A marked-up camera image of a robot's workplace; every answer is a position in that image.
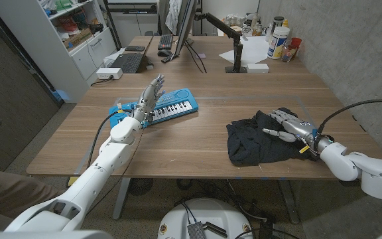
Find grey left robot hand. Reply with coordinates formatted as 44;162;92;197
131;73;166;123

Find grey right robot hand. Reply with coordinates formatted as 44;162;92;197
262;108;318;151

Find blue toy keyboard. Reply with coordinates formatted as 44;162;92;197
108;88;200;129

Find dark navy shorts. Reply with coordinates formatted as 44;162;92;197
226;107;321;167

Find black computer keyboard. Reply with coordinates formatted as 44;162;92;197
157;34;174;50

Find black laptop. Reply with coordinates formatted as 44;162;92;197
110;52;149;74

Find white power box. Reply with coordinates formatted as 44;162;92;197
95;67;124;80

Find small white box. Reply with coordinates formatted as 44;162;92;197
245;62;270;74

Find grey table leg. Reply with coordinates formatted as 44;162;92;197
112;177;131;220
279;179;300;225

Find white shelf cabinet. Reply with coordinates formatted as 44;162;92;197
0;0;117;104

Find black computer monitor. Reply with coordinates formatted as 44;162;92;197
172;0;198;59

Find white wipes canister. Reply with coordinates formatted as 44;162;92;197
267;26;290;60

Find white hanging cloth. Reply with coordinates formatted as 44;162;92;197
164;0;182;36

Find white paper sheet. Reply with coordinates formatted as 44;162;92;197
218;35;271;66

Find black floor fan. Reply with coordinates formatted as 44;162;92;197
127;178;155;196

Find cardboard box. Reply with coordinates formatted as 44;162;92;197
62;28;92;50

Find dark bottle with lid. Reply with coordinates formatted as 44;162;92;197
270;15;285;34

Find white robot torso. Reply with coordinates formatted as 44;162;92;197
157;198;254;239

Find grey finned module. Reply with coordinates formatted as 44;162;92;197
187;221;207;239

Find person's leg brown trousers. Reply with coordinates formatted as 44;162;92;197
0;167;64;232

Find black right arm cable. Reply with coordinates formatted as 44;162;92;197
316;98;382;134

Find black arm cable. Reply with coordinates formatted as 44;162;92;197
86;109;135;169
316;98;382;134

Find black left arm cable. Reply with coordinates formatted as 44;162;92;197
86;109;135;169

